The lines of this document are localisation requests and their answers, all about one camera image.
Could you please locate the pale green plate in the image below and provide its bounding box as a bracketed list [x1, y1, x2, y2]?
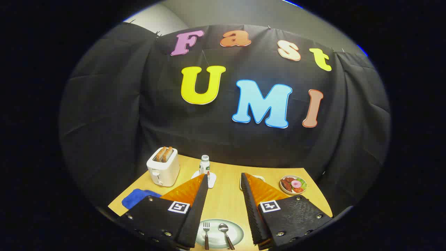
[195, 219, 244, 249]

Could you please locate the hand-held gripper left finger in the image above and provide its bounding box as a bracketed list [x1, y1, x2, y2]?
[118, 173, 209, 250]

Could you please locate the white square coaster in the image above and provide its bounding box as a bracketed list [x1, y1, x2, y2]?
[191, 170, 217, 189]

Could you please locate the white toaster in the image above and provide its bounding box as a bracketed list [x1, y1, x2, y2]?
[146, 146, 180, 187]

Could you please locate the spoon with wooden handle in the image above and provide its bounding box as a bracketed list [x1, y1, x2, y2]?
[218, 223, 236, 250]

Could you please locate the plate of toy food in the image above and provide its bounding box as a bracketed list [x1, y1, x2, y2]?
[279, 175, 307, 195]

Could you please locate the white divided snack tray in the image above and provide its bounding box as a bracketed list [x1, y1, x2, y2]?
[240, 174, 266, 190]

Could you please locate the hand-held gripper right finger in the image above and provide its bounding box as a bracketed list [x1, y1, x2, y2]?
[240, 173, 333, 250]

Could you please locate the blue cloth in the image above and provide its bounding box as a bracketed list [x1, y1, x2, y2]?
[122, 189, 162, 210]

